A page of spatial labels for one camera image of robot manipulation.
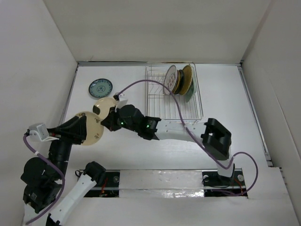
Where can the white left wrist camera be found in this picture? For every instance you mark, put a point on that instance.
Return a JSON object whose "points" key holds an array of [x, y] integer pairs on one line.
{"points": [[38, 133]]}

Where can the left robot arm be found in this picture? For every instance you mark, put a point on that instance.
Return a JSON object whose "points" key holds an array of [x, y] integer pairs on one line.
{"points": [[44, 174]]}

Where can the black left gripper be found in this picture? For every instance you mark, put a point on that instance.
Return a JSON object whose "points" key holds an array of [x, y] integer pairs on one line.
{"points": [[74, 130]]}

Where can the glossy black round plate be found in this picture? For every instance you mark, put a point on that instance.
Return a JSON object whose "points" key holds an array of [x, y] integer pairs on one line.
{"points": [[181, 81]]}

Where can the white plate with red characters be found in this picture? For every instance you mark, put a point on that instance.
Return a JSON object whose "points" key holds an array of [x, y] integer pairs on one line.
{"points": [[170, 79]]}

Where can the round bamboo woven plate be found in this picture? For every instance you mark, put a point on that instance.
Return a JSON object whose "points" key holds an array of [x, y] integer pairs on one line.
{"points": [[188, 77]]}

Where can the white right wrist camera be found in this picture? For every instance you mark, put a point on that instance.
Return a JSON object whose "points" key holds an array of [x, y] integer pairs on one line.
{"points": [[121, 100]]}

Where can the gold and black round plate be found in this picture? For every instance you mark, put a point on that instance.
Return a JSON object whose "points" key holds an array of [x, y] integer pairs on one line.
{"points": [[176, 89]]}

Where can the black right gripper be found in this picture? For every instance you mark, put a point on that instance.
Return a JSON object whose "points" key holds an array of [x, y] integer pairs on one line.
{"points": [[110, 121]]}

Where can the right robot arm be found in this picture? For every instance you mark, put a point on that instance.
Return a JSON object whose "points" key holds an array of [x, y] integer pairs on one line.
{"points": [[211, 135]]}

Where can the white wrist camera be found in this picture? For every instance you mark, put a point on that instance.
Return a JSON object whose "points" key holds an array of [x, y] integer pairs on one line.
{"points": [[38, 133], [121, 100]]}

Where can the metal wire dish rack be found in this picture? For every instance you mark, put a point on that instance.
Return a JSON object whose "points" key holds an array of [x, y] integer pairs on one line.
{"points": [[158, 104]]}

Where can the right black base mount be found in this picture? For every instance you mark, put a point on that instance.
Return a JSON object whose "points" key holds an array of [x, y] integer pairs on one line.
{"points": [[218, 186]]}

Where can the light green rectangular plate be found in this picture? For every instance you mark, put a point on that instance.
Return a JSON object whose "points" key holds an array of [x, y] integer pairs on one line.
{"points": [[189, 94]]}

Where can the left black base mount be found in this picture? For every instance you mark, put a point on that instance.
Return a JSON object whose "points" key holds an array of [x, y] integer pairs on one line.
{"points": [[107, 183]]}

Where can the blue patterned round plate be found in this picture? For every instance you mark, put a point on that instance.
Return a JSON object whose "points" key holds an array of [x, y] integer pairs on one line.
{"points": [[100, 88]]}

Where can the beige round plate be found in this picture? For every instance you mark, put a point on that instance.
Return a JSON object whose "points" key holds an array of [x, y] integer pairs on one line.
{"points": [[88, 128]]}

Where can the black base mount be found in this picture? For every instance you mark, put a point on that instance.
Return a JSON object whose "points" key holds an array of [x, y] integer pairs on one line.
{"points": [[107, 183], [218, 186]]}

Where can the cream plate with black patch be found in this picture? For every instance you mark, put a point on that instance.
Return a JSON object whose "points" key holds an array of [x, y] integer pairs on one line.
{"points": [[102, 107]]}

